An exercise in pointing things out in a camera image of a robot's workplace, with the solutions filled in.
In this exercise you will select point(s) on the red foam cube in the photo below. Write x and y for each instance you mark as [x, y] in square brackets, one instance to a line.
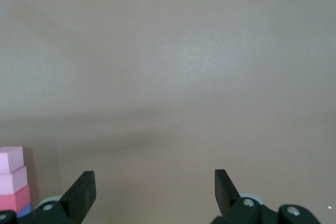
[14, 199]

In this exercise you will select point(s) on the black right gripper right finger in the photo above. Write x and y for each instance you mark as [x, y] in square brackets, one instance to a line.
[225, 195]

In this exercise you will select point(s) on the pink foam cube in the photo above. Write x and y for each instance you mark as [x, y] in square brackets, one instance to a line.
[10, 158]
[13, 182]

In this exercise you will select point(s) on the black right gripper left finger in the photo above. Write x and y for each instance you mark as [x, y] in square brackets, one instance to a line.
[81, 195]

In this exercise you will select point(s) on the purple foam cube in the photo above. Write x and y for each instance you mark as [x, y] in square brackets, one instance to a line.
[25, 210]

